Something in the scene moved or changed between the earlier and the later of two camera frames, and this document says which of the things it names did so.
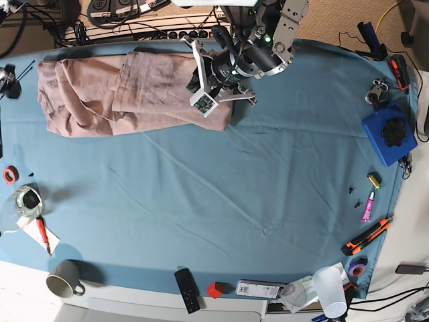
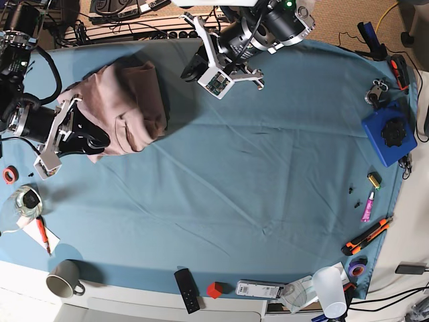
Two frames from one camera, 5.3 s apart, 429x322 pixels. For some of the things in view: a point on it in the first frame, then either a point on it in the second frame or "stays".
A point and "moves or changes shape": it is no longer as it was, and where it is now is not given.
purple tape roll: x=356 y=266 stays
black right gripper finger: x=14 y=86 to x=85 y=138
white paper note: x=31 y=227 stays
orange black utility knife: x=352 y=247 stays
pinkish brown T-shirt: x=112 y=94 moves or changes shape
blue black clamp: x=378 y=50 stays
